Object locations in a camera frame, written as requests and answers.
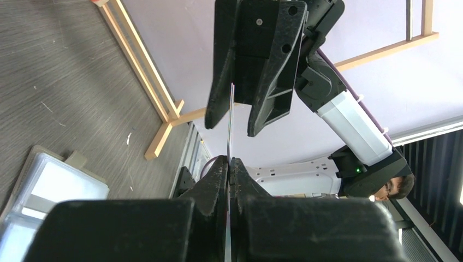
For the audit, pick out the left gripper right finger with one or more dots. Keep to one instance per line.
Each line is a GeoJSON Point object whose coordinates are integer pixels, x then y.
{"type": "Point", "coordinates": [268, 228]}

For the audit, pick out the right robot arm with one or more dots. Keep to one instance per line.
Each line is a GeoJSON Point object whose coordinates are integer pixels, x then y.
{"type": "Point", "coordinates": [366, 162]}

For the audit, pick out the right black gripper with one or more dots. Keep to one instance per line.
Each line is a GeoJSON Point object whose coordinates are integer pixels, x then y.
{"type": "Point", "coordinates": [269, 47]}

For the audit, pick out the seated person in background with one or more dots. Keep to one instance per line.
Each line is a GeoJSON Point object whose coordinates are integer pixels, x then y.
{"type": "Point", "coordinates": [395, 188]}

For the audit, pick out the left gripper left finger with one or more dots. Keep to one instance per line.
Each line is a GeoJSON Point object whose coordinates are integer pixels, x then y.
{"type": "Point", "coordinates": [187, 228]}

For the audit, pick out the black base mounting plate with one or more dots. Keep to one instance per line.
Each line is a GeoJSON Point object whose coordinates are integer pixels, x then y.
{"type": "Point", "coordinates": [184, 182]}

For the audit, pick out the wooden frame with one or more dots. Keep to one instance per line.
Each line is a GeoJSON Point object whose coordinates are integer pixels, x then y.
{"type": "Point", "coordinates": [399, 89]}

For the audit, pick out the beige card holder wallet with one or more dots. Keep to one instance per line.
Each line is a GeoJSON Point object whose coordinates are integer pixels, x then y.
{"type": "Point", "coordinates": [45, 180]}

